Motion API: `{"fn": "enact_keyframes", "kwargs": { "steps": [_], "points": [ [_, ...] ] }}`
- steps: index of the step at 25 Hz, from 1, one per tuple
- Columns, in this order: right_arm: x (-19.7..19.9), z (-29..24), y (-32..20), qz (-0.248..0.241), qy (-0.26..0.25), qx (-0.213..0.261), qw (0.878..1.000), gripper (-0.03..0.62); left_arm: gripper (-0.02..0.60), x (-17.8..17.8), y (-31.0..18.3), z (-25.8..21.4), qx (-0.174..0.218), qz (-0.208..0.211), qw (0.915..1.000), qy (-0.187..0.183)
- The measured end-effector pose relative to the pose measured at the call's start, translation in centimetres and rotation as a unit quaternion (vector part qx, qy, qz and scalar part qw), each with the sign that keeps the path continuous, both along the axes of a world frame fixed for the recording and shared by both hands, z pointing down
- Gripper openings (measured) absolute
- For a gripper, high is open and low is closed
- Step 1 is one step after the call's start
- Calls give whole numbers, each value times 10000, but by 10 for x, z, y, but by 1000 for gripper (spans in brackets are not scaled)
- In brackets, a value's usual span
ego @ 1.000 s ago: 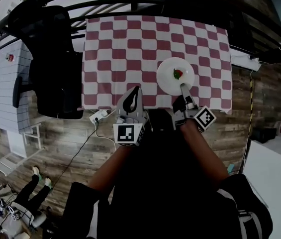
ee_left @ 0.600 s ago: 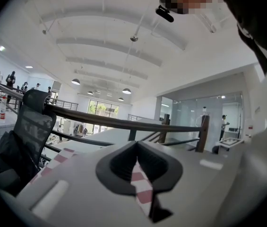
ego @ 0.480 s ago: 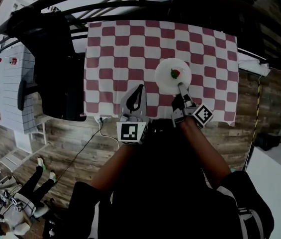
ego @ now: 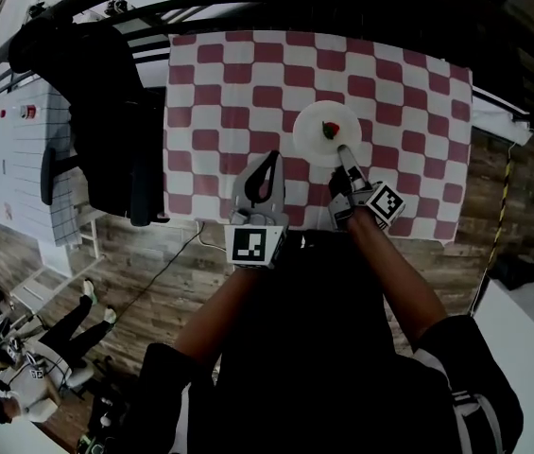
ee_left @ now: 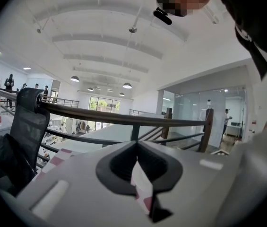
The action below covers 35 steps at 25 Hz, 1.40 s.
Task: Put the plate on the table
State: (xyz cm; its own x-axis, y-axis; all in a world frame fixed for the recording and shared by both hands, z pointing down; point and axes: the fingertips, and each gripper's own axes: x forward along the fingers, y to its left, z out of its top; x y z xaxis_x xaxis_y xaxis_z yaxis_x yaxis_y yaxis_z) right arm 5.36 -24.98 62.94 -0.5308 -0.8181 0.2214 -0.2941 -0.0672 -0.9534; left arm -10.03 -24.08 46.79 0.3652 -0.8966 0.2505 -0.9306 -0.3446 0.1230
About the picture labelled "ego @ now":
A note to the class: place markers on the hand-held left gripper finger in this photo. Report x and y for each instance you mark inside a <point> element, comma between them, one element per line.
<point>240,197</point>
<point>279,187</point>

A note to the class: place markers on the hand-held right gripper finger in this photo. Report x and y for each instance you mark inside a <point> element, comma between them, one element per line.
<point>348,161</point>

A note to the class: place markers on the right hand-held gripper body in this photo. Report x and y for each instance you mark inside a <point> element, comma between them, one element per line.
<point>384,204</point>

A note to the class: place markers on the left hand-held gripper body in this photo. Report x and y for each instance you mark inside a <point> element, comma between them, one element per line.
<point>250,246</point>

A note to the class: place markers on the red strawberry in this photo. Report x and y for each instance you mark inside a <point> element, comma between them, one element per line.
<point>330,129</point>

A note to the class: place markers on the white round plate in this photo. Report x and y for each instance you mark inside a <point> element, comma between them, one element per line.
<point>309,135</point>

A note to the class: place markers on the person's right forearm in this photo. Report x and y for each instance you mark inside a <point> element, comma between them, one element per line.
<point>399,277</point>

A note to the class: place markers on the person's left forearm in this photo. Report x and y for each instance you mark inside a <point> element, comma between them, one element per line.
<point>214,315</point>

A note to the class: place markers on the red checkered tablecloth table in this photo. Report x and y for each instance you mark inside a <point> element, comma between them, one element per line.
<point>247,92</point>

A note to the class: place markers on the yellow black striped tape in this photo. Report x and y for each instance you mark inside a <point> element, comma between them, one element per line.
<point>503,197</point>

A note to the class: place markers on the person's black clothing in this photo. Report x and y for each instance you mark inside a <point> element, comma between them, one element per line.
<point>314,371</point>

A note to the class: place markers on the white platform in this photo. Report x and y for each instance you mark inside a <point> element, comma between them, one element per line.
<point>498,116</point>

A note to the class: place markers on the black office chair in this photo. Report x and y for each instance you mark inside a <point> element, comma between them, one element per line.
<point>110,135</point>

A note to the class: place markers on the black box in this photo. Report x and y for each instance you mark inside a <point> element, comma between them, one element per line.
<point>517,272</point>

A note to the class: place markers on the white stool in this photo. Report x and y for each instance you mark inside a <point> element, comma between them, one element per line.
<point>91,239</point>

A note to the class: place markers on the white counter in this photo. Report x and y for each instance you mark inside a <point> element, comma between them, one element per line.
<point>521,348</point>

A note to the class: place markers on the white grid cloth table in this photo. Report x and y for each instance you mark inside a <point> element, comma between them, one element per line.
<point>16,159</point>

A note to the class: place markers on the red and white can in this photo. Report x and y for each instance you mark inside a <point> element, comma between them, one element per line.
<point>29,111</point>

